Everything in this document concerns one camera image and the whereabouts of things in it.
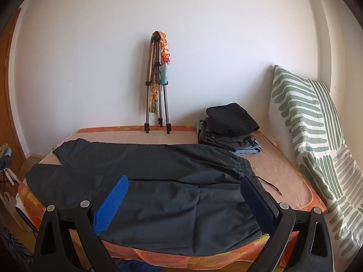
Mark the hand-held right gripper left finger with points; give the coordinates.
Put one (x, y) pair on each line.
(113, 201)

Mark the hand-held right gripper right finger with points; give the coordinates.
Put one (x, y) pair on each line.
(256, 204)

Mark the dark grey pants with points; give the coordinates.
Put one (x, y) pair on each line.
(170, 204)

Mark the stack of folded clothes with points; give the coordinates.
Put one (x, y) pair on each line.
(251, 150)

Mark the grey folded garment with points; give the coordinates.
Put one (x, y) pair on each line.
(227, 143)

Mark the blue cloth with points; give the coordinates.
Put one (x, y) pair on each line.
(136, 267)

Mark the orange cushion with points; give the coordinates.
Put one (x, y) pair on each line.
(198, 261)

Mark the green striped pillow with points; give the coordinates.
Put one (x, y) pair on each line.
(300, 104)
(340, 189)

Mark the black folded garment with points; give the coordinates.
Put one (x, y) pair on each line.
(229, 119)

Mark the metal tripod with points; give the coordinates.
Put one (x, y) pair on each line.
(147, 104)

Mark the white tote bag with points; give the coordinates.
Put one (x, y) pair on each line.
(10, 201)

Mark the leopard print item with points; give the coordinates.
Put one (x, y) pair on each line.
(4, 150)

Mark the patterned cloth on tripod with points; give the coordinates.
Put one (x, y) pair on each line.
(164, 73)

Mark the wooden door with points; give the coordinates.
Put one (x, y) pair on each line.
(8, 104)

